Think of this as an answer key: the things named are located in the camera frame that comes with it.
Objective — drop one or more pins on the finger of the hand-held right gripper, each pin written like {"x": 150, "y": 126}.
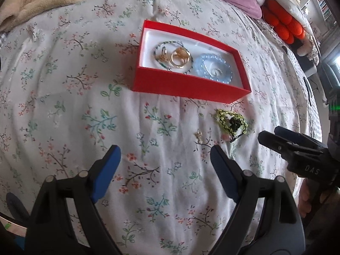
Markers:
{"x": 276, "y": 144}
{"x": 297, "y": 136}

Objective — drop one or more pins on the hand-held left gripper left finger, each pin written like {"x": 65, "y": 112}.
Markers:
{"x": 106, "y": 175}

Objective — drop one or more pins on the small gold charm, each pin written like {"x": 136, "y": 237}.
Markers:
{"x": 162, "y": 55}

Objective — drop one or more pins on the red cardboard box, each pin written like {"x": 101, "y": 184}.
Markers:
{"x": 186, "y": 86}

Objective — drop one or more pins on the person's right hand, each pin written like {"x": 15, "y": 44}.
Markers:
{"x": 305, "y": 198}

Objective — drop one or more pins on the grey patterned blanket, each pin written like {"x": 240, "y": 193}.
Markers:
{"x": 300, "y": 71}

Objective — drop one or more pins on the bookshelf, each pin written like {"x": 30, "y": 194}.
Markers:
{"x": 326, "y": 8}

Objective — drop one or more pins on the floral bedsheet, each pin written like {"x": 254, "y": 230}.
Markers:
{"x": 79, "y": 85}

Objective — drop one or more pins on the small gold earring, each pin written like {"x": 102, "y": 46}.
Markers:
{"x": 199, "y": 136}

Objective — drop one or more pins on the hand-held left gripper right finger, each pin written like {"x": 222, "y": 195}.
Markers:
{"x": 224, "y": 175}

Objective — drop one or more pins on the orange plush toy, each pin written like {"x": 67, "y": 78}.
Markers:
{"x": 281, "y": 22}

